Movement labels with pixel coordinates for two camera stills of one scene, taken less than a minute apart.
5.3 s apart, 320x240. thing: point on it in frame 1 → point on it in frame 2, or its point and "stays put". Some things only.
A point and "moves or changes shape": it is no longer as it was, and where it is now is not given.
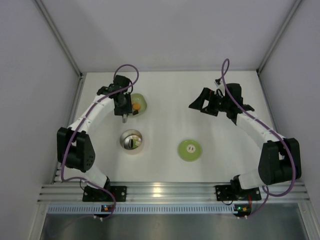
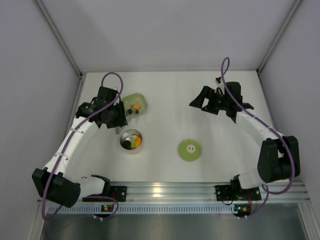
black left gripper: (123, 110) → (121, 115)
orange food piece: (136, 106) stays put
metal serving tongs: (124, 118) moves or changes shape
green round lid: (189, 150) stays put
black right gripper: (208, 101) stays put
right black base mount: (225, 193) stays put
